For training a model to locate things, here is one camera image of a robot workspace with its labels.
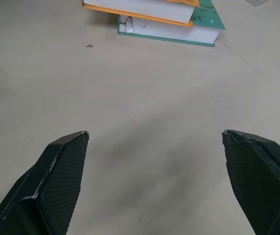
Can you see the teal cover book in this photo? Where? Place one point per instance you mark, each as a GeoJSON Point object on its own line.
{"type": "Point", "coordinates": [179, 30]}

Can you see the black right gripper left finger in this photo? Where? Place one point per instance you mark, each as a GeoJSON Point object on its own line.
{"type": "Point", "coordinates": [49, 186]}

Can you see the orange cover book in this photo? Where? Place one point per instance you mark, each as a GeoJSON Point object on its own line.
{"type": "Point", "coordinates": [142, 9]}

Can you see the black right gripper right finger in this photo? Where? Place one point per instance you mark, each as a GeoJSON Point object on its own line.
{"type": "Point", "coordinates": [257, 178]}

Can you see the small dark debris speck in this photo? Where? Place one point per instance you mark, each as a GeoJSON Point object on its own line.
{"type": "Point", "coordinates": [89, 45]}

